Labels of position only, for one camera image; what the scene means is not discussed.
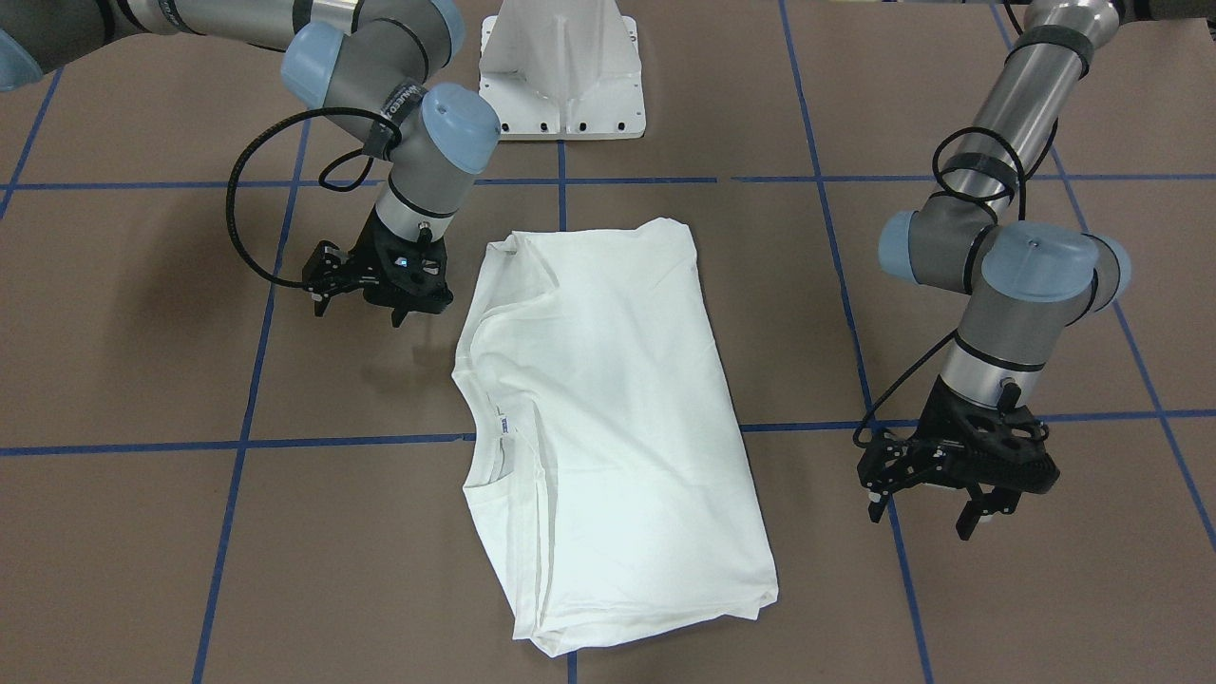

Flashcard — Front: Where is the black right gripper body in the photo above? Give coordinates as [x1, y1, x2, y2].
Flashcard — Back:
[351, 213, 454, 314]

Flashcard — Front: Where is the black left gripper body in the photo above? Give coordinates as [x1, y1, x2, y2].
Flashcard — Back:
[912, 379, 1060, 494]

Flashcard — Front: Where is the white printed t-shirt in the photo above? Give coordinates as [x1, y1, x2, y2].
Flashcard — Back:
[452, 218, 779, 657]

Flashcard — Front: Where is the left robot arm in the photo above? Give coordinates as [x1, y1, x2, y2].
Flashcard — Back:
[854, 1, 1132, 540]

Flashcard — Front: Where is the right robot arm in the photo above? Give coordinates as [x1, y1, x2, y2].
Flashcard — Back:
[1, 1, 500, 327]

